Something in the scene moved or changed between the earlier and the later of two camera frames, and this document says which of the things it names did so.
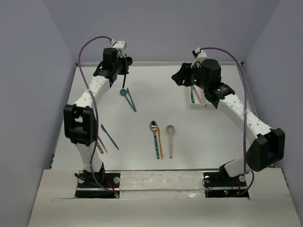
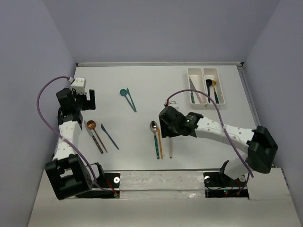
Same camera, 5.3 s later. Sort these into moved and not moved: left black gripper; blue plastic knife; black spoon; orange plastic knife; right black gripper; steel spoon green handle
Moved: black spoon; right black gripper; left black gripper
Not moved: blue plastic knife; steel spoon green handle; orange plastic knife
